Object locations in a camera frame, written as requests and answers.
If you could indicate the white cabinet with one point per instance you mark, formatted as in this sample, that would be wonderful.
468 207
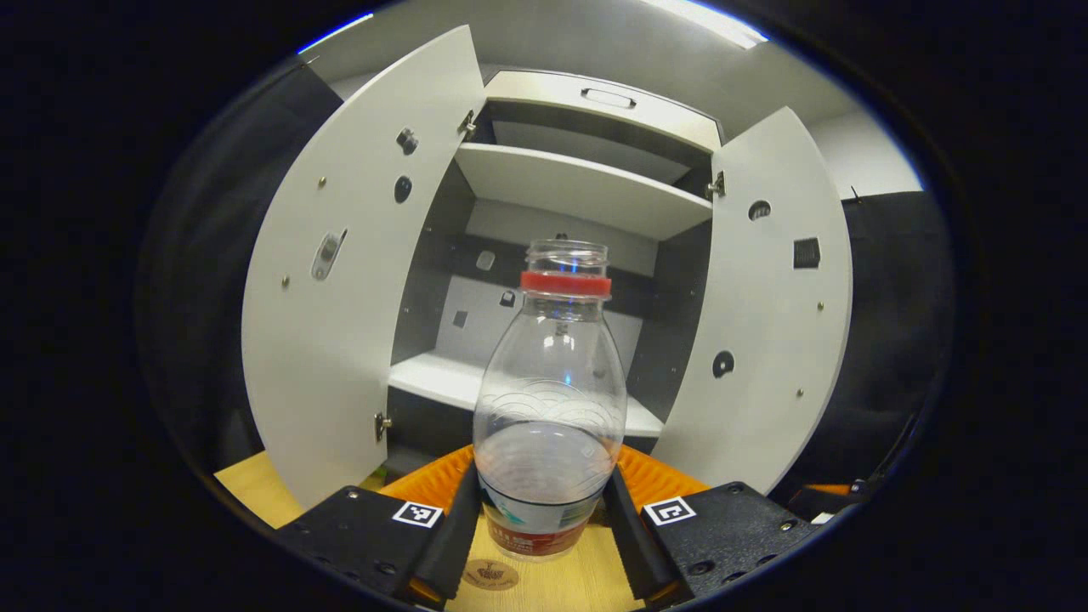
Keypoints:
442 280

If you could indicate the clear plastic water bottle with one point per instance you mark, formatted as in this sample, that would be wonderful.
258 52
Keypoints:
548 408

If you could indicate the white cabinet door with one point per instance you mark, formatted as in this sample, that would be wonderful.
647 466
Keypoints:
765 340
340 340

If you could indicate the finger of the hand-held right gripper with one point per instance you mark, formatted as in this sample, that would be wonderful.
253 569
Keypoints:
829 501

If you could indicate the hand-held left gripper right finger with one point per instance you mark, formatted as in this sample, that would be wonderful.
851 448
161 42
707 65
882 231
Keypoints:
629 544

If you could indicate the white cabinet drawer front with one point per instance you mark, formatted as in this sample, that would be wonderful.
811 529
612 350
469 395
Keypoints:
544 98

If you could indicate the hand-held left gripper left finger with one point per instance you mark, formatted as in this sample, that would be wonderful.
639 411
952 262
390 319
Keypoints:
455 535

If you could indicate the black backdrop cloth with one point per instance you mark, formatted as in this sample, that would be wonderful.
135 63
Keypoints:
204 297
892 323

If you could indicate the white cabinet shelf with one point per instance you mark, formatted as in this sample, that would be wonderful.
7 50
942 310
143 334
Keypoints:
433 378
578 191

